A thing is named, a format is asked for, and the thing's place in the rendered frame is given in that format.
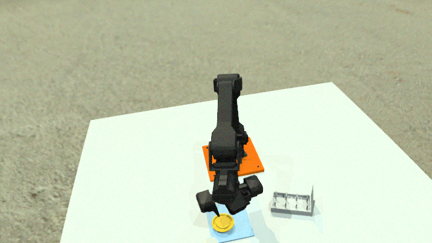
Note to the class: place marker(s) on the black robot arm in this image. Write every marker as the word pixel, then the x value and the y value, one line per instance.
pixel 227 145

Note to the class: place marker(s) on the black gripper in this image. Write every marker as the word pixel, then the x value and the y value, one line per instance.
pixel 251 183

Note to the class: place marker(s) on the light blue mat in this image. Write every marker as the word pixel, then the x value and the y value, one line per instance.
pixel 241 229

